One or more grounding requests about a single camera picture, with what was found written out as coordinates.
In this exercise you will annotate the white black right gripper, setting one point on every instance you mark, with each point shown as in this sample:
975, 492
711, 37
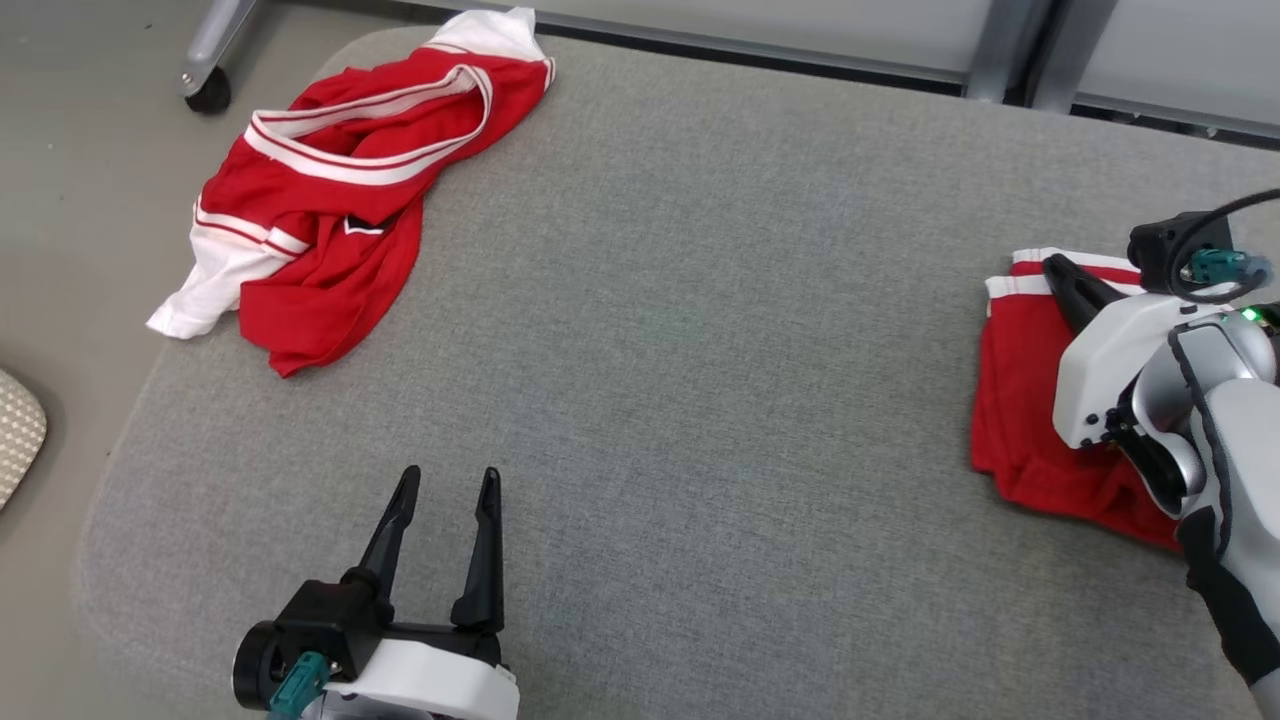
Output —
1095, 380

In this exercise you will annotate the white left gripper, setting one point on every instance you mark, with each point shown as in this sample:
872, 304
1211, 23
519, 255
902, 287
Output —
440, 680

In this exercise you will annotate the red shorts with white hems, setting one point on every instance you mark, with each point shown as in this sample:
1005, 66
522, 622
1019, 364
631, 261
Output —
1020, 400

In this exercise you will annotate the red jersey with white sleeves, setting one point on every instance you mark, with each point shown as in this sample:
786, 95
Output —
330, 290

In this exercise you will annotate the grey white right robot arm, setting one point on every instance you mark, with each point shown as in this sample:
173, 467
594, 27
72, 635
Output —
1240, 440

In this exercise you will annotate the beige dotted cushion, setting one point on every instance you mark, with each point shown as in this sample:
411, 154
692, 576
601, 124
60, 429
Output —
18, 440

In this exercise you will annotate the black caster wheel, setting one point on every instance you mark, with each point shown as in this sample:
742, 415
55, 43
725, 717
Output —
208, 95

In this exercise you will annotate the grey metal table leg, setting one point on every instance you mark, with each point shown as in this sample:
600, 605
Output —
215, 40

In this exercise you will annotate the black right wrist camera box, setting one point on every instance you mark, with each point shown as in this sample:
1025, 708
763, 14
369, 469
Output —
1155, 250

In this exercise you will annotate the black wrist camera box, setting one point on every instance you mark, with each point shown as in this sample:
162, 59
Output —
320, 620
1155, 250

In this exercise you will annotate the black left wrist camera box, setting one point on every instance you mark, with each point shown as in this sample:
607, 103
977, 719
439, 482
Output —
320, 620

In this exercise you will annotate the grey partition post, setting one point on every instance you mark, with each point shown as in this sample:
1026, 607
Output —
1070, 50
1005, 45

